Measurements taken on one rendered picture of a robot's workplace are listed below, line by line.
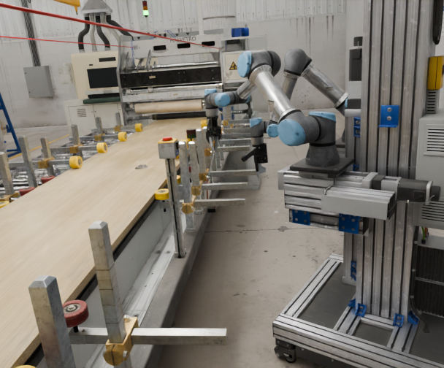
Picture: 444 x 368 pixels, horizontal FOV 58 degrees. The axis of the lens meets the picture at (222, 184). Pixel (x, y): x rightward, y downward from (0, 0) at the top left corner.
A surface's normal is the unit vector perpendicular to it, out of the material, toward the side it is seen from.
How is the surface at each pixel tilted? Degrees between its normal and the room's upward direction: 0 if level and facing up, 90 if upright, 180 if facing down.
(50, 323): 90
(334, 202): 90
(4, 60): 90
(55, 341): 90
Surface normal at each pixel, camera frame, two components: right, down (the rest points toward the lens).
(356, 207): -0.56, 0.28
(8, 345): -0.07, -0.95
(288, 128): -0.79, 0.32
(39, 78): -0.07, 0.29
